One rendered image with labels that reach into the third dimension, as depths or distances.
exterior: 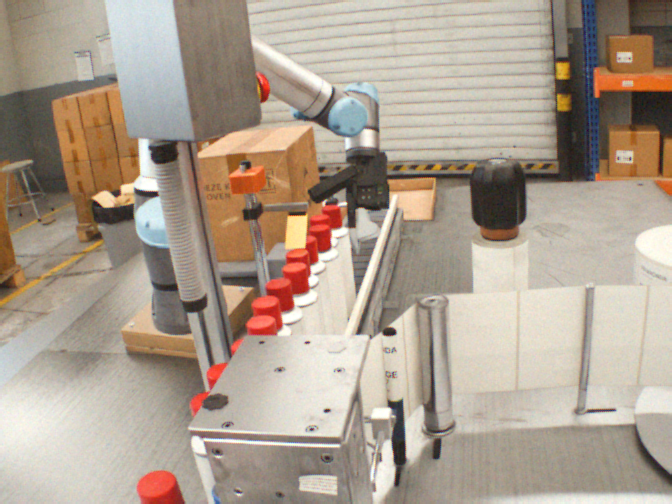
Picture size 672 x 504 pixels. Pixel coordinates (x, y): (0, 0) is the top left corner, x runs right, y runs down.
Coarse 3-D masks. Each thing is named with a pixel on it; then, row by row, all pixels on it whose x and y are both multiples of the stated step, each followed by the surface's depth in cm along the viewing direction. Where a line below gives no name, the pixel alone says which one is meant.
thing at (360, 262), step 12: (372, 216) 166; (384, 216) 165; (372, 240) 149; (360, 252) 143; (372, 252) 142; (384, 252) 141; (360, 264) 136; (360, 276) 130; (360, 288) 124; (372, 288) 124; (360, 324) 110
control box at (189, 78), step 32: (128, 0) 66; (160, 0) 62; (192, 0) 62; (224, 0) 64; (128, 32) 69; (160, 32) 63; (192, 32) 62; (224, 32) 65; (128, 64) 71; (160, 64) 66; (192, 64) 63; (224, 64) 66; (128, 96) 73; (160, 96) 68; (192, 96) 64; (224, 96) 67; (256, 96) 70; (128, 128) 76; (160, 128) 70; (192, 128) 65; (224, 128) 68
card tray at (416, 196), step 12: (396, 180) 201; (408, 180) 200; (420, 180) 200; (432, 180) 199; (396, 192) 201; (408, 192) 199; (420, 192) 198; (432, 192) 184; (408, 204) 188; (420, 204) 186; (432, 204) 177; (408, 216) 177; (420, 216) 176; (432, 216) 174
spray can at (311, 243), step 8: (312, 240) 93; (296, 248) 93; (304, 248) 92; (312, 248) 92; (312, 256) 93; (312, 264) 93; (320, 264) 94; (312, 272) 93; (320, 272) 93; (320, 280) 94; (320, 288) 94; (328, 288) 96; (328, 296) 96; (328, 304) 96; (328, 312) 96; (328, 320) 96; (328, 328) 97
